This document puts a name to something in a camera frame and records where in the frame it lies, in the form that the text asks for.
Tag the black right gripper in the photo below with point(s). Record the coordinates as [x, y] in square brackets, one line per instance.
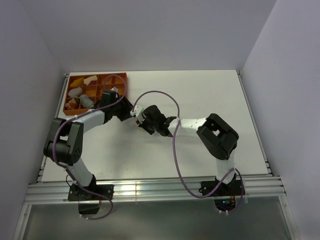
[143, 126]

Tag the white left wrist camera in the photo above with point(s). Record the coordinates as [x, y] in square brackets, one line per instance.
[115, 89]

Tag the grey sock with black stripes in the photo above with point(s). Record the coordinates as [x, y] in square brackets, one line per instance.
[86, 102]

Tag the yellow rolled sock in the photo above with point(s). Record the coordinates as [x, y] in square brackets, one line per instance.
[77, 82]

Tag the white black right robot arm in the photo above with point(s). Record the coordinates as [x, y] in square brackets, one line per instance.
[219, 138]

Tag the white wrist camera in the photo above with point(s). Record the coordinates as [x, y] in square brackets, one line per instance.
[115, 89]
[137, 113]

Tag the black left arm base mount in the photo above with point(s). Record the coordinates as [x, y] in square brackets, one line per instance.
[88, 203]

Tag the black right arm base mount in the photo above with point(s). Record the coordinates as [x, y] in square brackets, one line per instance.
[225, 195]

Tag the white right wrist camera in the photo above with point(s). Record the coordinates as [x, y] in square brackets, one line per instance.
[137, 113]

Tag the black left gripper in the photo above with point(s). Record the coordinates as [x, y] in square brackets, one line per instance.
[127, 107]

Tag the orange wooden compartment tray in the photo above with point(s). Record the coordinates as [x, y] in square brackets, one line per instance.
[105, 81]

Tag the aluminium table edge rail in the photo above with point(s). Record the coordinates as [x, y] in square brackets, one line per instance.
[254, 124]

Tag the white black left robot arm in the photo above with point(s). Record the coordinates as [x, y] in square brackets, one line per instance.
[64, 142]

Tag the aluminium front frame rail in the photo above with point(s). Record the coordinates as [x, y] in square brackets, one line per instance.
[162, 189]

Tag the orange white rolled sock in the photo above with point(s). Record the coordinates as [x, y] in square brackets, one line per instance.
[73, 103]

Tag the white maroon rolled sock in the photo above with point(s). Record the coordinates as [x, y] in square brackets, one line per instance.
[90, 80]

